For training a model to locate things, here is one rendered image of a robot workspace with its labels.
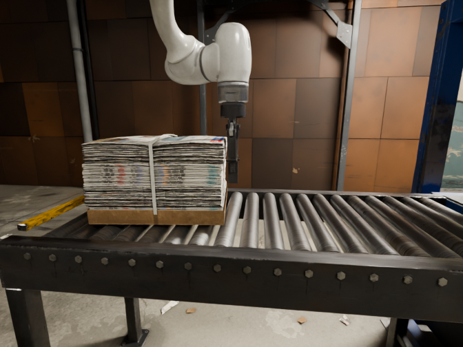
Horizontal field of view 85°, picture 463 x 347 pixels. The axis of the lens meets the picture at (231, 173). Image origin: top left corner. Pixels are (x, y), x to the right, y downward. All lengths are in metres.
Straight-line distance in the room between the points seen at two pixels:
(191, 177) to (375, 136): 3.48
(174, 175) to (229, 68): 0.32
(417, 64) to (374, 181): 1.57
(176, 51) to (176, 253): 0.54
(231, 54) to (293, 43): 3.07
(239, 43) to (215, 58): 0.08
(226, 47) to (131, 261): 0.58
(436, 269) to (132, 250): 0.64
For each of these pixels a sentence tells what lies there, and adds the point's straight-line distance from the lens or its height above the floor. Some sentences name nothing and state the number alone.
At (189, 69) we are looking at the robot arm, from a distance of 0.80.
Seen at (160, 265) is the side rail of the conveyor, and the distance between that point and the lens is 0.62.
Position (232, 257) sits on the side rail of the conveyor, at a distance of 0.58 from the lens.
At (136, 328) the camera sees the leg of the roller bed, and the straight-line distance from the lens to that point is 1.53.
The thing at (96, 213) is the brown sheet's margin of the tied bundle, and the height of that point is 0.84.
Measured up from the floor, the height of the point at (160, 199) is 0.88.
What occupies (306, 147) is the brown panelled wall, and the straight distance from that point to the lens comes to 3.73.
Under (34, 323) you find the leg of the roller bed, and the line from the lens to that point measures 0.93.
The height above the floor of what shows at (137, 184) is 0.92.
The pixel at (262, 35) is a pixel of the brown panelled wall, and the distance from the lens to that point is 3.79.
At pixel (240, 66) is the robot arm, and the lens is 0.73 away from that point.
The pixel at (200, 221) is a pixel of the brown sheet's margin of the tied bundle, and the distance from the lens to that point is 0.71.
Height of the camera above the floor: 1.10
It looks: 13 degrees down
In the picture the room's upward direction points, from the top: straight up
